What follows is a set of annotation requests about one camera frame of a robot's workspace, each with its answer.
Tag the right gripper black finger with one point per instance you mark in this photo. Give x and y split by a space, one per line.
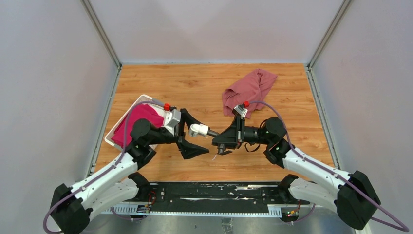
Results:
230 133
227 142

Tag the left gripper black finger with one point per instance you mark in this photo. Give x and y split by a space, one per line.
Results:
189 150
187 119

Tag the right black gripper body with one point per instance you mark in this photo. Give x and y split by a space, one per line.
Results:
241 130

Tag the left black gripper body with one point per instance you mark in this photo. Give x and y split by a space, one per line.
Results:
180 137

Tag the white pipe elbow fitting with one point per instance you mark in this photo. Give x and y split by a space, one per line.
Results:
198 129

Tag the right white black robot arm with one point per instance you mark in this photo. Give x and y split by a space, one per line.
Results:
349 195

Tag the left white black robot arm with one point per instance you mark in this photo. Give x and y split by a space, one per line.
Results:
74 207

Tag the dusty pink cloth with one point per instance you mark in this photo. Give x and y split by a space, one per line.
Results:
254 87

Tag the white plastic basket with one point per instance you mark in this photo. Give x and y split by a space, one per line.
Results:
145 107

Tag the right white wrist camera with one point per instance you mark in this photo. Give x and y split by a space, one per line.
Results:
240 111

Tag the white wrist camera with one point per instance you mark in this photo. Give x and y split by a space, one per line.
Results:
240 111
172 120

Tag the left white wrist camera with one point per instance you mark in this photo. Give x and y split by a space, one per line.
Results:
172 120

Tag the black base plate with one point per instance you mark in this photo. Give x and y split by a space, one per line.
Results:
230 198

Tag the aluminium frame rail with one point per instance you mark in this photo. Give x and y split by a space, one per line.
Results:
135 210

